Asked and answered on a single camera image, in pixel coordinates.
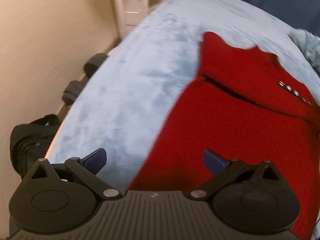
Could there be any black dumbbell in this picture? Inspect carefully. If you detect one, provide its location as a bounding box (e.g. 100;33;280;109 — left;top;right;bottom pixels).
62;80;86;106
84;53;108;79

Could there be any red knit sweater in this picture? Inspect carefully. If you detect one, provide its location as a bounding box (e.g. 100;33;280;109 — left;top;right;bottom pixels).
129;32;319;239

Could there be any black dumbbell far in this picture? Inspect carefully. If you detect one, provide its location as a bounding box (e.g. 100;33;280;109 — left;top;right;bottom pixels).
84;53;108;79

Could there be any black dumbbell near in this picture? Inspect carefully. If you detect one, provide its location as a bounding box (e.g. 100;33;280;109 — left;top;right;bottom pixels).
62;80;86;106

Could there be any white standing fan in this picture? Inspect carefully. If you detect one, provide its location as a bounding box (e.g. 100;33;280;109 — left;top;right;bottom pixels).
113;0;148;39

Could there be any grey blue duvet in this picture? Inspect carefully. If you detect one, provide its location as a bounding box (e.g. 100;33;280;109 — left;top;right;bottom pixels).
289;29;320;75

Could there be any light blue bed sheet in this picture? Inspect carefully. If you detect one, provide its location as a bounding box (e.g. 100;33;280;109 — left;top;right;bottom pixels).
46;0;319;191

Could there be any black bag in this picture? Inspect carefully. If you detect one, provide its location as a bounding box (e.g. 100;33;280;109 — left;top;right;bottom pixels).
10;114;60;178

